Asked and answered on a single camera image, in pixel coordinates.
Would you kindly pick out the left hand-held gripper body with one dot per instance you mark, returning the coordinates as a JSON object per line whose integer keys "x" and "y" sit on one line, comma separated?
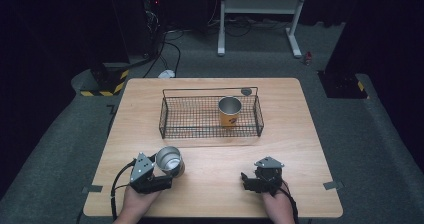
{"x": 146, "y": 177}

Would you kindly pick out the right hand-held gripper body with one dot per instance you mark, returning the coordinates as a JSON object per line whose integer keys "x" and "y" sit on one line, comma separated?
{"x": 265, "y": 179}

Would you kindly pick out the silver metal cup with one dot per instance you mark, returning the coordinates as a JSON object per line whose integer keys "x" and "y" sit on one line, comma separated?
{"x": 170, "y": 161}

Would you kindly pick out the orange paper cup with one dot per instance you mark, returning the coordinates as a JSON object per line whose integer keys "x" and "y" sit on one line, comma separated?
{"x": 229, "y": 112}

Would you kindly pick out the person's left hand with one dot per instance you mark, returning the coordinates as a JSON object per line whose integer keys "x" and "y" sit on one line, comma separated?
{"x": 138, "y": 202}

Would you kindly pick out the person's right hand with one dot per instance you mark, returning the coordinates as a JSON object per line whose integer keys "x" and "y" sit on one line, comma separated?
{"x": 278, "y": 204}

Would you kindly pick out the grey tape strip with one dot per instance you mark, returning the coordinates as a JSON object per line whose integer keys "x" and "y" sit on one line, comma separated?
{"x": 92, "y": 189}
{"x": 333, "y": 185}

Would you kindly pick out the white power adapter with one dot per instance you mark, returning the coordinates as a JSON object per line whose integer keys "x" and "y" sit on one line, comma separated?
{"x": 166, "y": 73}

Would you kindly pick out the grey round basket tag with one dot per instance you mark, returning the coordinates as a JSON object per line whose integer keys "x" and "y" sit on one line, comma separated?
{"x": 246, "y": 91}

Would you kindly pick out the black yellow striped stand base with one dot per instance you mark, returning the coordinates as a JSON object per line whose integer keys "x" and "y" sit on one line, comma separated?
{"x": 106, "y": 84}

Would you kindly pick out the black stand base yellow mark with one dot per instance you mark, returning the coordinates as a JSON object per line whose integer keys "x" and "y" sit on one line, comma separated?
{"x": 343, "y": 85}

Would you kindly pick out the small red object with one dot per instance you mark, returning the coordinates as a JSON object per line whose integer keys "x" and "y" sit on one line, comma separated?
{"x": 308, "y": 58}

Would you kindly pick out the white metal stand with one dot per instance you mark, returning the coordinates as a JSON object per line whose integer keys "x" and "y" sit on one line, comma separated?
{"x": 260, "y": 5}

